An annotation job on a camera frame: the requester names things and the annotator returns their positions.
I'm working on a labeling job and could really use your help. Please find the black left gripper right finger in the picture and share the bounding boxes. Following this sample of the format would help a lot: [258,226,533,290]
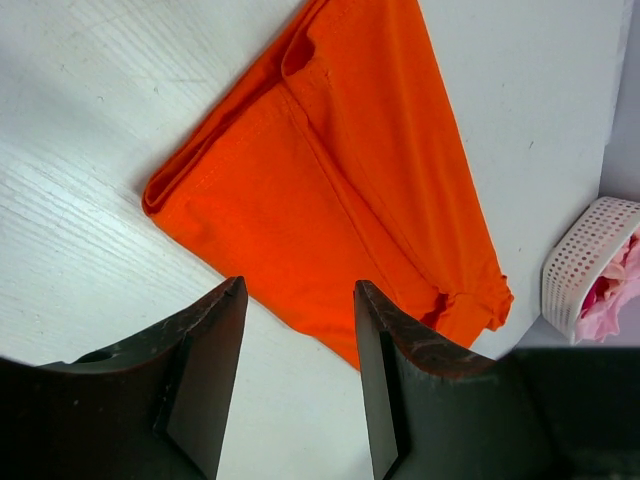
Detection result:
[354,281,639,479]

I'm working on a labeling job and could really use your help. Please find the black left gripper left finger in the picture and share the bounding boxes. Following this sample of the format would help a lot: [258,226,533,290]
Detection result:
[1,277,248,479]

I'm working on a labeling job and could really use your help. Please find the orange t shirt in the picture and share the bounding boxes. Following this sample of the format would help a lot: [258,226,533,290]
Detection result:
[142,1,513,365]

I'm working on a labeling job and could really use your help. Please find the white perforated laundry basket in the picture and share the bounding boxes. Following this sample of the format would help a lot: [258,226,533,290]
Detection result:
[541,197,639,345]

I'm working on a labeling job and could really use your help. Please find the light pink t shirt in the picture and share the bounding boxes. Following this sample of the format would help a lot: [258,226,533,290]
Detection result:
[575,230,639,342]

